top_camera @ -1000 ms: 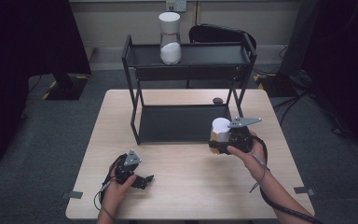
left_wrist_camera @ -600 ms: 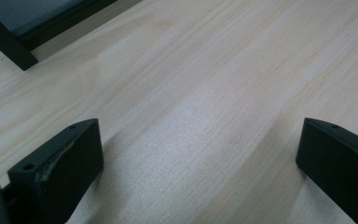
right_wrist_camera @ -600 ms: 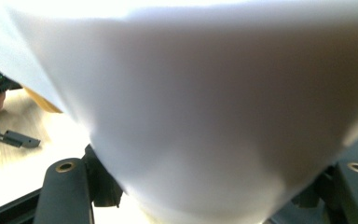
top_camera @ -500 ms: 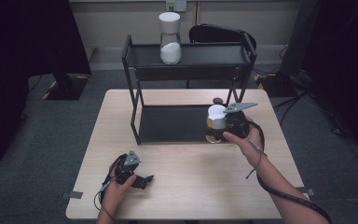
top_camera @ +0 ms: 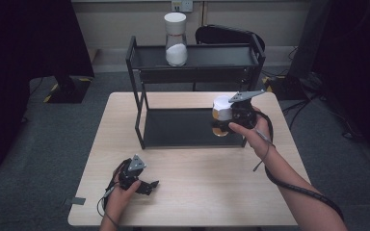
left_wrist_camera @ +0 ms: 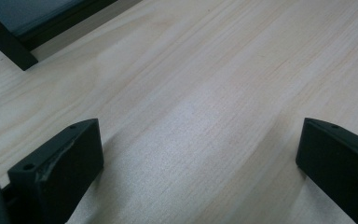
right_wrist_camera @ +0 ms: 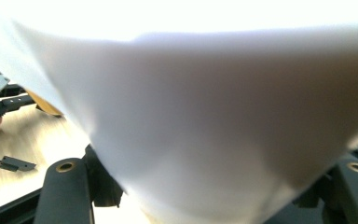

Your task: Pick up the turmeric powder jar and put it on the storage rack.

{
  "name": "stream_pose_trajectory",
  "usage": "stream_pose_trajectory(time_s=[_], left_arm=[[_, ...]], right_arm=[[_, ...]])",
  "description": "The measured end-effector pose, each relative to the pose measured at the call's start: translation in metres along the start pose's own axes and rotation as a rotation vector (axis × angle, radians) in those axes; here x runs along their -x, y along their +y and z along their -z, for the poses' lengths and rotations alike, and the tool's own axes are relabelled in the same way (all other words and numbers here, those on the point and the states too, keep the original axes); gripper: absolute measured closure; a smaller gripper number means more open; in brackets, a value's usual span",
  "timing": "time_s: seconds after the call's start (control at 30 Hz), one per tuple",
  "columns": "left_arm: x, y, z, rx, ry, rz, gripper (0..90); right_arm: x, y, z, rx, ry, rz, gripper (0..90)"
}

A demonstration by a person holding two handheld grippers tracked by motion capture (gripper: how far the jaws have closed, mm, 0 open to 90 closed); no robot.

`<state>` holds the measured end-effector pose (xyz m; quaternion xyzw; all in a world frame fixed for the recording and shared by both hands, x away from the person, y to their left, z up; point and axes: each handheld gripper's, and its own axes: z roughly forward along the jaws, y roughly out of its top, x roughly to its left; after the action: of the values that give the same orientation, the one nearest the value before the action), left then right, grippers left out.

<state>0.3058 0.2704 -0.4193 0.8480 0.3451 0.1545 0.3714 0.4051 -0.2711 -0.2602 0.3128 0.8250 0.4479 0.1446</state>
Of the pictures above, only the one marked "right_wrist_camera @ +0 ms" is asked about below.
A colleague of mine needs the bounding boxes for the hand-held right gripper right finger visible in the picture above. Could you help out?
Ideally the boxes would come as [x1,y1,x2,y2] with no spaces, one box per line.
[293,174,335,209]

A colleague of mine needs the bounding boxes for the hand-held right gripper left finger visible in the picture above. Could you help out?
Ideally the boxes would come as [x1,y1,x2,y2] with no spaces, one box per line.
[84,144,124,208]

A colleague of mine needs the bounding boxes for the glass jar of yellow powder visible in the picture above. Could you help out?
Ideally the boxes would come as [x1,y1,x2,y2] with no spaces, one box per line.
[24,89,64,118]

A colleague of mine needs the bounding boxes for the white paper sheet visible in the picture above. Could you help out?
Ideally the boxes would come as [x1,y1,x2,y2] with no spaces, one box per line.
[0,0,358,224]

